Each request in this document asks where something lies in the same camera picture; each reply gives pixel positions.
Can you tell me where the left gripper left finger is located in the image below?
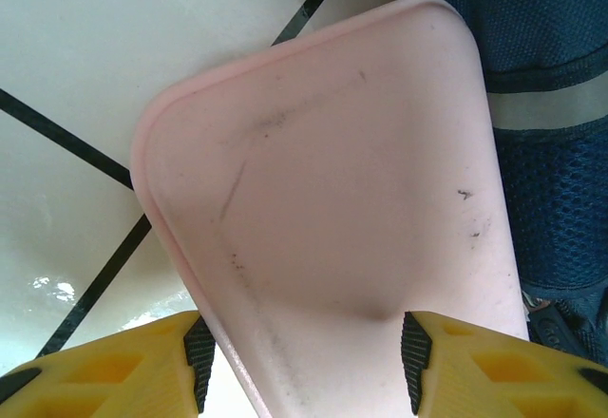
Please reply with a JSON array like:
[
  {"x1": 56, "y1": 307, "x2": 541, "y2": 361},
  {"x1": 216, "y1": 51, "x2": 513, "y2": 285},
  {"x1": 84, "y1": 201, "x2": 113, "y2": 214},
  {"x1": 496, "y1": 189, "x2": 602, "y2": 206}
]
[{"x1": 0, "y1": 311, "x2": 218, "y2": 418}]

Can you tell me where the navy blue backpack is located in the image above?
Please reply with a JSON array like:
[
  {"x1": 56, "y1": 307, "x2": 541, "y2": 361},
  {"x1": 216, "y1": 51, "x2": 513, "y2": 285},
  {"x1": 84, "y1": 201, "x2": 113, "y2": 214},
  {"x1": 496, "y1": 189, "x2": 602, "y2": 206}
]
[{"x1": 389, "y1": 0, "x2": 608, "y2": 379}]

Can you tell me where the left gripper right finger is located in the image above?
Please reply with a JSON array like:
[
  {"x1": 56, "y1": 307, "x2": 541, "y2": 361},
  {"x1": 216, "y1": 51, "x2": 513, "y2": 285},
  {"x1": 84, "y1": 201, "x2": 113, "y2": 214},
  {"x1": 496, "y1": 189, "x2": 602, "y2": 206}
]
[{"x1": 401, "y1": 311, "x2": 608, "y2": 418}]

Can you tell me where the pink pencil case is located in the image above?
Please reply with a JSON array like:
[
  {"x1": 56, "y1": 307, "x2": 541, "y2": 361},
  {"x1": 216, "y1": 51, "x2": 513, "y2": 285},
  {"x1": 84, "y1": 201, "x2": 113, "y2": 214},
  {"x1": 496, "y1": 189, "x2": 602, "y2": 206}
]
[{"x1": 129, "y1": 0, "x2": 532, "y2": 418}]

